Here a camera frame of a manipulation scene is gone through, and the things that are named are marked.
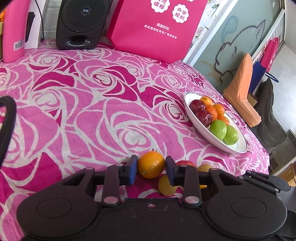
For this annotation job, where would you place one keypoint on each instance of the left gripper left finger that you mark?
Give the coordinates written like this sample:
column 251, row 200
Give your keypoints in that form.
column 69, row 207

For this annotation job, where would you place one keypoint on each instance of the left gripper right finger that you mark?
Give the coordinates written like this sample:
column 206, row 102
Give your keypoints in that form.
column 233, row 206

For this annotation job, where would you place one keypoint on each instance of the green apple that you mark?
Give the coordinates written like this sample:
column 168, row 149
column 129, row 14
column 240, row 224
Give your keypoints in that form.
column 231, row 136
column 218, row 129

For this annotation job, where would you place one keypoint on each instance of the yellow orange fruit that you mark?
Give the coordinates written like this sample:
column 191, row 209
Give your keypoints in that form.
column 151, row 164

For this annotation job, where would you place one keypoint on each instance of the wrinkled dark orange tangerine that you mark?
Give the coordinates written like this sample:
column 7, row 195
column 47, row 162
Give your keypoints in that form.
column 212, row 110

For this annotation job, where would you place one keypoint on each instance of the red-yellow plum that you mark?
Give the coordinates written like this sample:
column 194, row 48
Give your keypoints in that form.
column 188, row 163

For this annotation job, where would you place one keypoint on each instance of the white round plate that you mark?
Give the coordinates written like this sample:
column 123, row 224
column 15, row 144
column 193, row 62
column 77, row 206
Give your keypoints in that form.
column 239, row 148

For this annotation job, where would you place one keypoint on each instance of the dark grey covered chair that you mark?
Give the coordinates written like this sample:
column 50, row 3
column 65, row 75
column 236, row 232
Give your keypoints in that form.
column 269, row 132

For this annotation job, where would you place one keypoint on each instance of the small orange tangerine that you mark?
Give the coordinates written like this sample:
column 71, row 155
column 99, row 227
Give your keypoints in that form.
column 223, row 118

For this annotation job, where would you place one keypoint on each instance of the orange tangerine back right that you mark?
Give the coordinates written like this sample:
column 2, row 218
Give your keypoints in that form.
column 219, row 109

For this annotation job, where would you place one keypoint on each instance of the pink rose tablecloth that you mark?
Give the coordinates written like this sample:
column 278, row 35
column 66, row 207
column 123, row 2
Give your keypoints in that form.
column 95, row 108

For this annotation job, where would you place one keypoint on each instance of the orange covered chair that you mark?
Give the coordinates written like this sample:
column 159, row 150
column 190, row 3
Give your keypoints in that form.
column 237, row 91

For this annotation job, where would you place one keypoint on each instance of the yellow-orange round orange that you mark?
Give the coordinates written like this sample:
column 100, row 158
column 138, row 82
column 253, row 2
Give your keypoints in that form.
column 206, row 100

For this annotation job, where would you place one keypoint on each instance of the blue shopping bag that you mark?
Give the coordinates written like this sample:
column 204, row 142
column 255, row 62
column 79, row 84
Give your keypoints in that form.
column 258, row 72

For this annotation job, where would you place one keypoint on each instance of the pink hanging bag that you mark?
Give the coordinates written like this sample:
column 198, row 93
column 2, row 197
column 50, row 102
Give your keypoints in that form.
column 270, row 53

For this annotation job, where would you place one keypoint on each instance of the black speaker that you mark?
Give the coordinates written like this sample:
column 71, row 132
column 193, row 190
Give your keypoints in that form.
column 80, row 23

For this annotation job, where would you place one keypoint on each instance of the magenta tote bag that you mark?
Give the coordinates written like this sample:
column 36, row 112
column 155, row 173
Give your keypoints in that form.
column 161, row 30

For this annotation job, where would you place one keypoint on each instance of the pink thermos bottle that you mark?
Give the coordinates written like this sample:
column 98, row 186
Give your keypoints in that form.
column 14, row 30

